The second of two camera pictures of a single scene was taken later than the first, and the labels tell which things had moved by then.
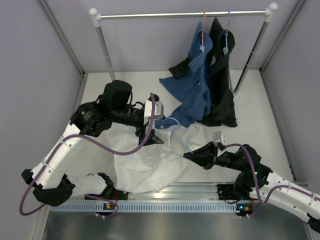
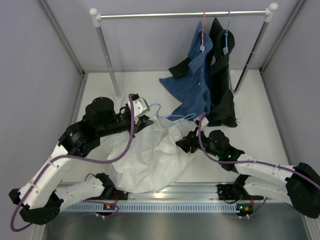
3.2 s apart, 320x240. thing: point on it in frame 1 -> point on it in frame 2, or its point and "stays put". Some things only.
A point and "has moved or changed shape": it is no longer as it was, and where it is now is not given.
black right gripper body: x=212 y=157 -> x=193 y=144
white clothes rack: x=271 y=9 stays put
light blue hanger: x=173 y=130 -> x=158 y=115
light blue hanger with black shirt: x=225 y=49 stays put
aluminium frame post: x=70 y=49 stays put
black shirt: x=222 y=112 stays put
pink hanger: x=202 y=47 stays put
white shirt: x=140 y=168 has moved or changed shape
